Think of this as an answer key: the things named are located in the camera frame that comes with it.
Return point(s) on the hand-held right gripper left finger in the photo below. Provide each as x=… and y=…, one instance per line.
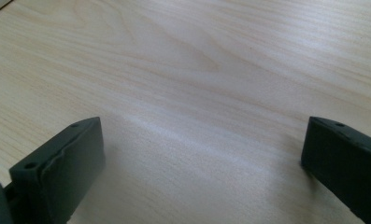
x=64, y=168

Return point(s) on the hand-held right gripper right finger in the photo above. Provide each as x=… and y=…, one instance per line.
x=345, y=155

